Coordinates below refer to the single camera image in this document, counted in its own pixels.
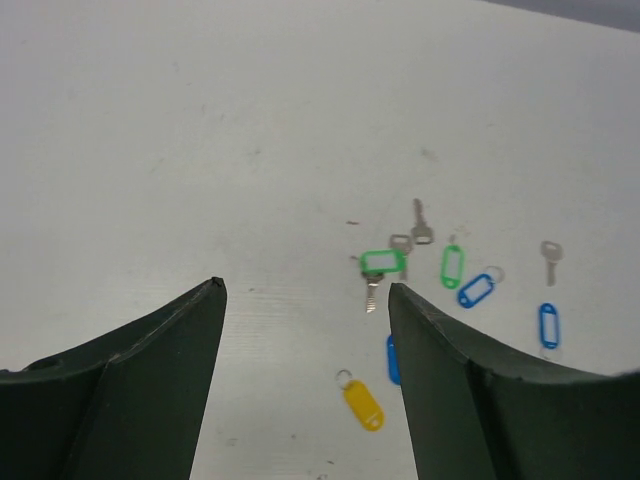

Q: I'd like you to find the small green key tag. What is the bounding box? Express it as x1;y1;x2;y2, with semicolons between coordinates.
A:
440;234;465;290

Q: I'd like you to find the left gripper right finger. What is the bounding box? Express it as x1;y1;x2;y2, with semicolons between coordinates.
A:
388;283;639;479

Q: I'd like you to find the silver key right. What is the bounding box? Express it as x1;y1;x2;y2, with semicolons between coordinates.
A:
540;240;564;287

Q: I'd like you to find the silver key top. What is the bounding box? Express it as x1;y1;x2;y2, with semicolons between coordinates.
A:
411;198;434;245

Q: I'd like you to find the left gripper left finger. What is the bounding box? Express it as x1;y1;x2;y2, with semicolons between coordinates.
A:
1;278;227;479

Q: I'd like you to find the dark blue key tag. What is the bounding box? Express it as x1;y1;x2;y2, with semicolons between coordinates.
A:
386;335;401;386

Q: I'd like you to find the silver key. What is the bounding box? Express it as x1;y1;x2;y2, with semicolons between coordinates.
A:
411;198;434;245
540;240;564;287

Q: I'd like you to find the green key tag with key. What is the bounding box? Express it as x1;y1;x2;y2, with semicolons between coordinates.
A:
358;234;413;313

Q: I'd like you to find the blue key tag with ring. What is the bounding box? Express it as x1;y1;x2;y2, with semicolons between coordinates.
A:
456;266;505;309

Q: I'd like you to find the yellow key tag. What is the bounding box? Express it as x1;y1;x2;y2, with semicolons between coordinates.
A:
335;369;385;432

